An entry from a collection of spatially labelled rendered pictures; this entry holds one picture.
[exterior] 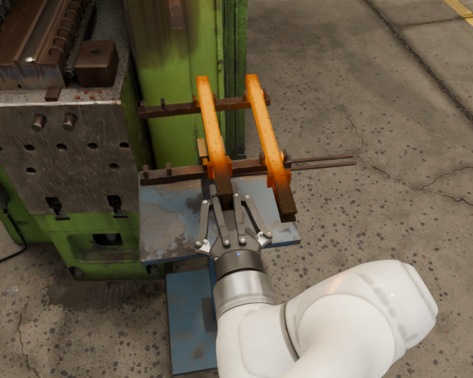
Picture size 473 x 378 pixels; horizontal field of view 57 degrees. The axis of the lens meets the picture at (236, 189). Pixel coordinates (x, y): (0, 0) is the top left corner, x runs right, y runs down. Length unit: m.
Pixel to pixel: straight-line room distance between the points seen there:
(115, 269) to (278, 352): 1.31
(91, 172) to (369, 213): 1.27
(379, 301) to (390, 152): 1.93
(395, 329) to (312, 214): 1.55
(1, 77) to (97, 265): 0.82
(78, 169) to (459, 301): 1.50
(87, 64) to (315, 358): 0.93
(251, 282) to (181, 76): 0.82
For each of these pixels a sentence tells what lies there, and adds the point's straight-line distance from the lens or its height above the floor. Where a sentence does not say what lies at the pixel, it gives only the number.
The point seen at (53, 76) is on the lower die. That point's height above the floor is 0.95.
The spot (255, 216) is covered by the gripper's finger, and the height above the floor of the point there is 1.01.
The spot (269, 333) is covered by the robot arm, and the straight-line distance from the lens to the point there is 0.57.
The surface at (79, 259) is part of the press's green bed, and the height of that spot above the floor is 0.17.
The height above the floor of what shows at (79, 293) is 0.01.
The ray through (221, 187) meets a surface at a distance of 0.77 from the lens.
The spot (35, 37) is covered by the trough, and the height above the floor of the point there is 0.99.
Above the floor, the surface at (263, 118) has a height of 0.96.
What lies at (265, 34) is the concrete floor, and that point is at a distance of 3.19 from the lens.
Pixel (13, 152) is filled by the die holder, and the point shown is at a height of 0.75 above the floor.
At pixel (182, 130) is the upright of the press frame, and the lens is 1.46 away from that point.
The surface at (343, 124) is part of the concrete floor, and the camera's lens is 2.50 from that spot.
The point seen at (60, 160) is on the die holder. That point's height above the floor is 0.72.
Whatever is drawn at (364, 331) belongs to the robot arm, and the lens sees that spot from 0.48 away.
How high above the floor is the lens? 1.60
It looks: 50 degrees down
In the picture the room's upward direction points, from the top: straight up
